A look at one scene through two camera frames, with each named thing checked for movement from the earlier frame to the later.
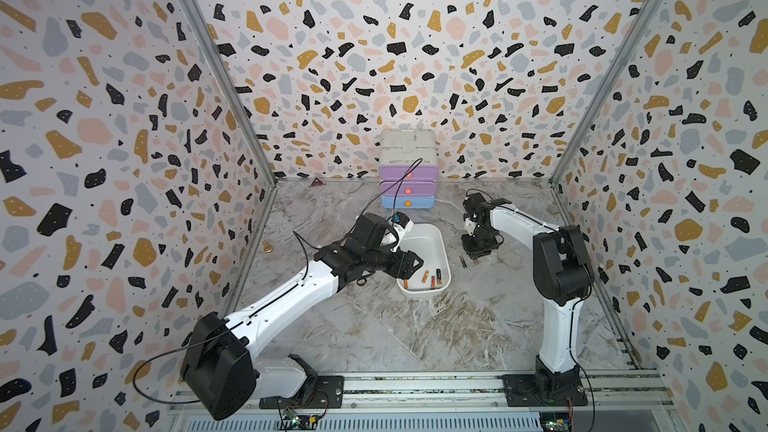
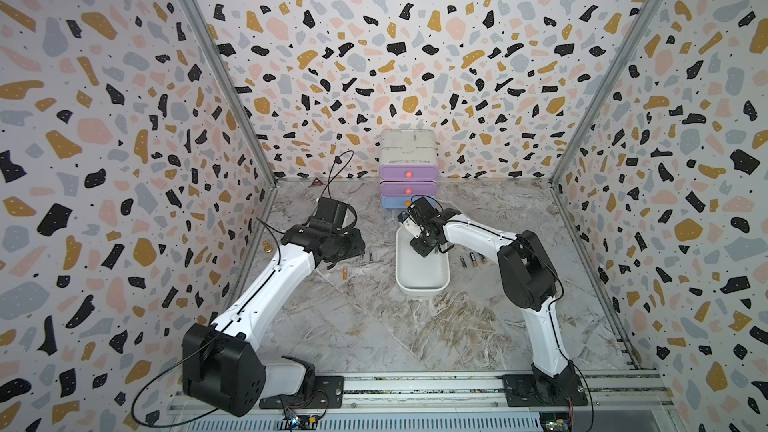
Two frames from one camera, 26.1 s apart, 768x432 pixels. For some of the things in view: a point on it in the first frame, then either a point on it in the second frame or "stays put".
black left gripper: (403, 265) -> (358, 244)
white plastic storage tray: (433, 276) stays put
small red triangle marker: (317, 183) stays put
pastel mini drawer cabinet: (400, 149) stays put
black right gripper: (488, 247) -> (416, 248)
